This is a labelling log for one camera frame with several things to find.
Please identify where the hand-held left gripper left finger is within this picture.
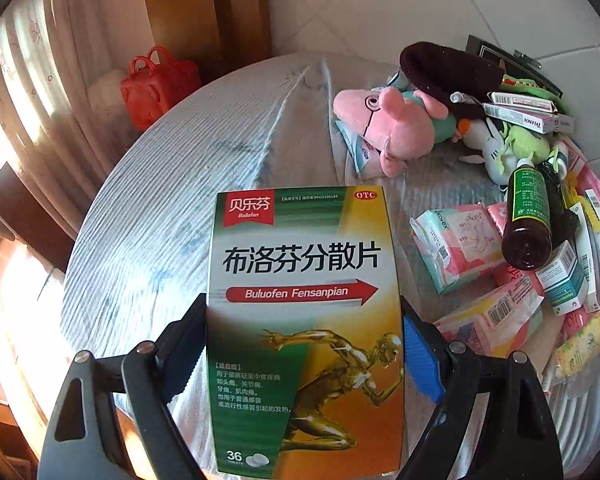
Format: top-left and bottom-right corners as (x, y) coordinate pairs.
(40, 294), (209, 480)

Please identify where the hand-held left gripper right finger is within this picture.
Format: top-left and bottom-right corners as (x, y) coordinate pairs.
(397, 295), (564, 480)

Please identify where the green orange medicine box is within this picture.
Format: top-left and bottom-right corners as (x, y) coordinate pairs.
(205, 186), (407, 478)

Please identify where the cloth-covered desktop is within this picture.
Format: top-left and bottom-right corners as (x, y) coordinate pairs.
(60, 52), (600, 480)

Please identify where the pink barcode packet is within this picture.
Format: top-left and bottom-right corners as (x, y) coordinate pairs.
(432, 280), (544, 357)

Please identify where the pink teal pad packet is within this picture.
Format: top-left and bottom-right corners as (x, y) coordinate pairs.
(411, 203), (507, 295)

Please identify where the yellow packet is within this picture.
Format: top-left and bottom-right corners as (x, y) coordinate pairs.
(554, 310), (600, 377)

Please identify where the white blue medicine box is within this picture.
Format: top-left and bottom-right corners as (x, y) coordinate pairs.
(534, 242), (589, 317)

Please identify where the brown bottle green label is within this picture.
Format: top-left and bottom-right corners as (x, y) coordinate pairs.
(501, 157), (554, 271)

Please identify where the dark brown bottle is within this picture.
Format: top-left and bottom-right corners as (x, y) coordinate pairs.
(539, 160), (581, 257)

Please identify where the blue white flat packet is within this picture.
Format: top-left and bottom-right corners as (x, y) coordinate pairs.
(336, 120), (383, 177)

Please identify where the white bunny plush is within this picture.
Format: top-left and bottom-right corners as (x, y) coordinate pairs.
(457, 117), (512, 184)

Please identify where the pile of toys and packets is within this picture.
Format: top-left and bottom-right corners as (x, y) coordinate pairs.
(550, 132), (600, 313)

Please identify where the small green plush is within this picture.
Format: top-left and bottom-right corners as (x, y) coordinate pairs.
(500, 124), (552, 172)

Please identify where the pink pig plush teal body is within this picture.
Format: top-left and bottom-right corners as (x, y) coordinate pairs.
(332, 85), (462, 178)

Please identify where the long white medicine box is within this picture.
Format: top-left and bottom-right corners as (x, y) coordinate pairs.
(482, 103), (576, 135)

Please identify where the red handbag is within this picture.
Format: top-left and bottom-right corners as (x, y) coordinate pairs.
(120, 46), (203, 133)

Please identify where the red and white medicine box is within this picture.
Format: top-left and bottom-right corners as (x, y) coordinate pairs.
(489, 91), (557, 112)

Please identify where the dark brown knit hat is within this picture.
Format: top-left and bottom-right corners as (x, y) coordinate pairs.
(399, 41), (503, 107)

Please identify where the black gift box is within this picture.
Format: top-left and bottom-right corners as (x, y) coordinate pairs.
(465, 35), (564, 101)

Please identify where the beige curtain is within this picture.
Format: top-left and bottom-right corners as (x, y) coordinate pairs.
(0, 0), (148, 241)

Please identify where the wooden cabinet panel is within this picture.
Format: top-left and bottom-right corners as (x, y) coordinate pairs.
(139, 0), (273, 78)

